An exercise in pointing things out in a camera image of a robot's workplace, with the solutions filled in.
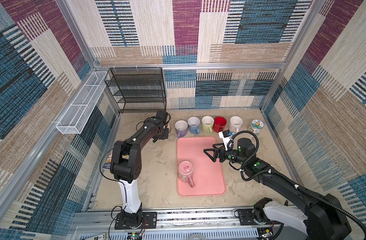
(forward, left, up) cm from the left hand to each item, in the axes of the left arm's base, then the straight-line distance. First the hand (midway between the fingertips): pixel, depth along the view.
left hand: (162, 133), depth 96 cm
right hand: (-18, -26, +9) cm, 33 cm away
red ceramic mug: (+10, -39, -4) cm, 40 cm away
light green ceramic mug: (+8, -30, -1) cm, 31 cm away
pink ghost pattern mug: (-25, -14, +2) cm, 29 cm away
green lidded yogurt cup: (+7, -63, -1) cm, 63 cm away
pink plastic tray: (-23, -28, -12) cm, 38 cm away
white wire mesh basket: (-8, +37, +24) cm, 45 cm away
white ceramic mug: (+6, -47, 0) cm, 48 cm away
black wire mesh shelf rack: (+32, +19, +10) cm, 39 cm away
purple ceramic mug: (+9, -12, -5) cm, 15 cm away
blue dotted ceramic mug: (+11, -20, -3) cm, 23 cm away
